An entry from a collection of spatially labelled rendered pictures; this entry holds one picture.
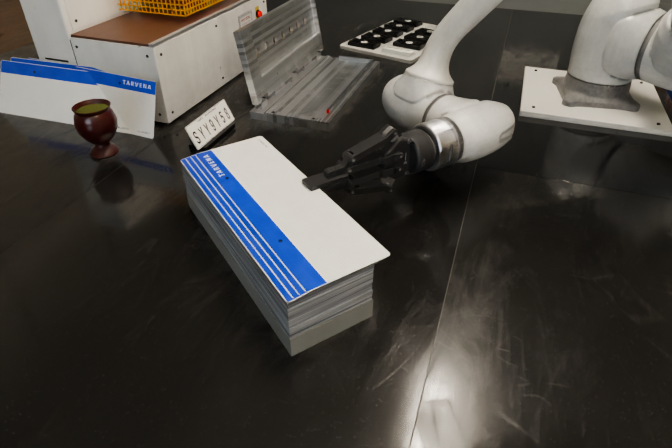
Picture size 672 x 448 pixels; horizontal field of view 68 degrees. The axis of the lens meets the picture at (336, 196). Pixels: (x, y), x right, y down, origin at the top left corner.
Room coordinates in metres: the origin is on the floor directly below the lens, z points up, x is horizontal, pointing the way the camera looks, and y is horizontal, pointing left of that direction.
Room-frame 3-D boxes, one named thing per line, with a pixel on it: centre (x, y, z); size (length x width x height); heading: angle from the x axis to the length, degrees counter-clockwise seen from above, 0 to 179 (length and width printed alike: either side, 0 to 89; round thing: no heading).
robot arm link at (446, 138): (0.81, -0.18, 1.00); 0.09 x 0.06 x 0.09; 32
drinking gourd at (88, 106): (0.96, 0.50, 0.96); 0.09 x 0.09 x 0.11
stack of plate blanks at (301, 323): (0.62, 0.11, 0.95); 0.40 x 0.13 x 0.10; 32
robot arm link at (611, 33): (1.24, -0.69, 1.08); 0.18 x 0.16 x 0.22; 39
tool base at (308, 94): (1.30, 0.04, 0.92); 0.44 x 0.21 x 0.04; 160
